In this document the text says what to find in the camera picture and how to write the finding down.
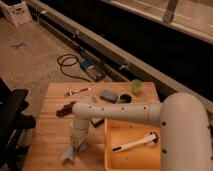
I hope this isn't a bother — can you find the grey-blue cloth towel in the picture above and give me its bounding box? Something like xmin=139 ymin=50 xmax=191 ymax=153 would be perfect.
xmin=60 ymin=143 xmax=87 ymax=163

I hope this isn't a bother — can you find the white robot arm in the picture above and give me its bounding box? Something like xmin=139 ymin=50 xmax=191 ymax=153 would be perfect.
xmin=72 ymin=93 xmax=213 ymax=171

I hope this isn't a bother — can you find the blue sponge block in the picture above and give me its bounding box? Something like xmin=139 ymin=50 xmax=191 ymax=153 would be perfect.
xmin=100 ymin=90 xmax=118 ymax=103

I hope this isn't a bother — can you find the dark green cup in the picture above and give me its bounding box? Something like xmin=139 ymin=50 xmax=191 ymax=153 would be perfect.
xmin=119 ymin=94 xmax=132 ymax=103

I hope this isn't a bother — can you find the blue power tool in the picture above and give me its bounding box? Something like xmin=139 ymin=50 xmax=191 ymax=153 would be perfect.
xmin=80 ymin=59 xmax=105 ymax=82

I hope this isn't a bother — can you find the light green cup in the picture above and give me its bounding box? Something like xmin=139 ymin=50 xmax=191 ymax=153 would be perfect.
xmin=131 ymin=79 xmax=142 ymax=94

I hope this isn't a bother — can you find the small wooden block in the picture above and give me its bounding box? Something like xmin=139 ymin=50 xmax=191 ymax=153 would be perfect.
xmin=91 ymin=119 xmax=104 ymax=128

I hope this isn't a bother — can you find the brown crumb pile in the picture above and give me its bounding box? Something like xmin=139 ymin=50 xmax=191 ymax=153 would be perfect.
xmin=56 ymin=102 xmax=75 ymax=117

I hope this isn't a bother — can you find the yellow plastic bin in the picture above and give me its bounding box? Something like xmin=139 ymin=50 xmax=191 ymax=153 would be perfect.
xmin=104 ymin=120 xmax=161 ymax=171

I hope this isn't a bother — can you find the white dish brush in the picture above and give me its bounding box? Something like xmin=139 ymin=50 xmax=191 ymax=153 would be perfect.
xmin=112 ymin=132 xmax=158 ymax=152

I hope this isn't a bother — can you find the black chair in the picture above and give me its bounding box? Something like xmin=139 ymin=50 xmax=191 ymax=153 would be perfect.
xmin=0 ymin=77 xmax=36 ymax=171

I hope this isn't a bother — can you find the white storage box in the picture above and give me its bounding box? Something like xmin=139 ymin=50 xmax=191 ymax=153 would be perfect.
xmin=0 ymin=0 xmax=32 ymax=26

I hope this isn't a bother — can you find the black cable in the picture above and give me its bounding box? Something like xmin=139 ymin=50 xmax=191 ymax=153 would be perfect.
xmin=56 ymin=53 xmax=93 ymax=83

